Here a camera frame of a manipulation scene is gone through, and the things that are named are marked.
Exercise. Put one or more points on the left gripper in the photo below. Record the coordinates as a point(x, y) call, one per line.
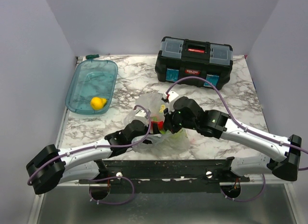
point(155, 130)

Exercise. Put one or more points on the green fake apple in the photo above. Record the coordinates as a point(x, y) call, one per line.
point(167, 135)

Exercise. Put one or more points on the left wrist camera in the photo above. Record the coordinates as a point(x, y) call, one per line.
point(141, 115)

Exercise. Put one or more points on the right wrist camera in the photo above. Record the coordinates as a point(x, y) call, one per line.
point(170, 97)

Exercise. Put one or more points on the green handled screwdriver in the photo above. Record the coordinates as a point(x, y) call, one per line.
point(96, 56)

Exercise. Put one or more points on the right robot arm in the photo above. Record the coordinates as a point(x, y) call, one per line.
point(277, 154)

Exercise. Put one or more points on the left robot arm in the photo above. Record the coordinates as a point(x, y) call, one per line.
point(53, 166)

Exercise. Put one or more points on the teal transparent plastic tray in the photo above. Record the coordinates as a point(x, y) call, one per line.
point(92, 78)

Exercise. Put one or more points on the translucent plastic bag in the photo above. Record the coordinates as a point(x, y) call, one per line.
point(160, 142)

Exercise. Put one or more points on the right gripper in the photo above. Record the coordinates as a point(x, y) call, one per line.
point(168, 123)

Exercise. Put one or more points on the black mounting rail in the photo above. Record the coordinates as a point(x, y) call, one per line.
point(165, 176)

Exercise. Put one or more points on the black Delixi toolbox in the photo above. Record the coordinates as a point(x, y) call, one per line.
point(179, 58)

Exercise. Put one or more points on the yellow fake lemon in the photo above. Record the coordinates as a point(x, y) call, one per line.
point(97, 103)

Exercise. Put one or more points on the red fake apple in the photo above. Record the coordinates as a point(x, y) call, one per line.
point(158, 124)

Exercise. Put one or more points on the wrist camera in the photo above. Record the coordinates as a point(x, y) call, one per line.
point(170, 97)
point(141, 115)

